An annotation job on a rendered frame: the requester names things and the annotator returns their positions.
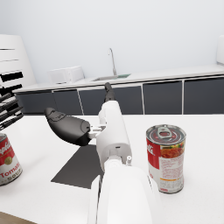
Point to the red tomato soup can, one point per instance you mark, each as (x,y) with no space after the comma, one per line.
(8,160)

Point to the red soup can pictured label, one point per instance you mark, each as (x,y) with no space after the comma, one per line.
(166,159)

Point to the dark grey square mat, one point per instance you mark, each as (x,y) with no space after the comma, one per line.
(80,167)

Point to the dark grey kitchen cabinets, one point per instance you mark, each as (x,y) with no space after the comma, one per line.
(145,97)

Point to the steel kitchen sink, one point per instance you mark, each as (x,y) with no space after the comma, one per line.
(111,77)

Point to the white microwave oven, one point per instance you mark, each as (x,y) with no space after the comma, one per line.
(66,74)

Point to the chrome kitchen faucet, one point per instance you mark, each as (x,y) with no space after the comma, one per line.
(112,61)

